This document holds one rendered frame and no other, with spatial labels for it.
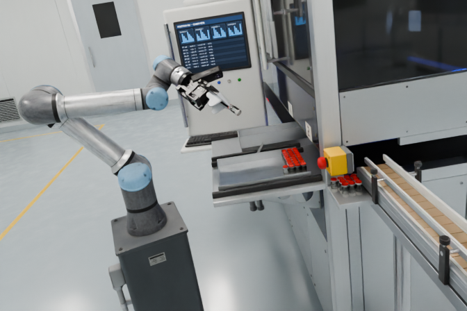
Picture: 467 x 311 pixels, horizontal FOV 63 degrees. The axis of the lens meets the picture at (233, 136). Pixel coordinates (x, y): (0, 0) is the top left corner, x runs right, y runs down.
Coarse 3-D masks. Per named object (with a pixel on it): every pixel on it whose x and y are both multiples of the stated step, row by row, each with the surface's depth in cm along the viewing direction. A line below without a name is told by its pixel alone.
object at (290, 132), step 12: (240, 132) 193; (252, 132) 193; (264, 132) 194; (276, 132) 192; (288, 132) 189; (300, 132) 186; (240, 144) 173; (252, 144) 180; (264, 144) 169; (276, 144) 169; (300, 144) 170
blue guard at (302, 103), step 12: (264, 72) 256; (276, 72) 204; (276, 84) 211; (288, 84) 172; (288, 96) 178; (300, 96) 151; (312, 96) 131; (288, 108) 183; (300, 108) 154; (312, 108) 134; (300, 120) 159; (312, 120) 137; (312, 132) 140
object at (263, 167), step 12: (240, 156) 161; (252, 156) 161; (264, 156) 161; (276, 156) 161; (228, 168) 158; (240, 168) 156; (252, 168) 155; (264, 168) 153; (276, 168) 151; (228, 180) 147; (240, 180) 145; (252, 180) 136; (264, 180) 137; (276, 180) 137
